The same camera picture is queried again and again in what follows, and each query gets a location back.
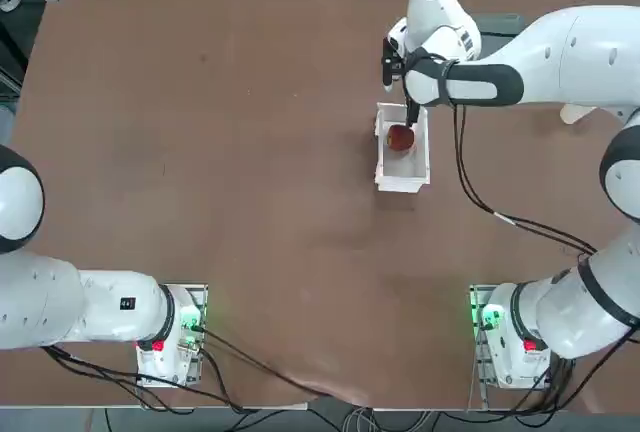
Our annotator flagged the red apple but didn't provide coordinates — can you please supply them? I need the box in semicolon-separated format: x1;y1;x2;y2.
385;123;416;153

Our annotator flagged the white plastic box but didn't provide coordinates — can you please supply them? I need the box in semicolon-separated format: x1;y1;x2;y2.
373;101;432;195

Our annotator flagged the gray tray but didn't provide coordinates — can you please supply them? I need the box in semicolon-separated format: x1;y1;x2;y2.
472;12;525;56

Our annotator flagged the cream paper cup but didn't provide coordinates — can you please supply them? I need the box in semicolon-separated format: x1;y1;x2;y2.
559;104;599;126

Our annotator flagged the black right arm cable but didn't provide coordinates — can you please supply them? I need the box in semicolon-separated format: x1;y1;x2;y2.
449;101;599;258

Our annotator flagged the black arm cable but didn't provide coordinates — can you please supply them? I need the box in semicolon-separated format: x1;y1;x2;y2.
449;101;599;258
192;324;371;411

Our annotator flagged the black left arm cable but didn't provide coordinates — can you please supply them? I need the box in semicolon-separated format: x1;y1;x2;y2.
192;324;371;411

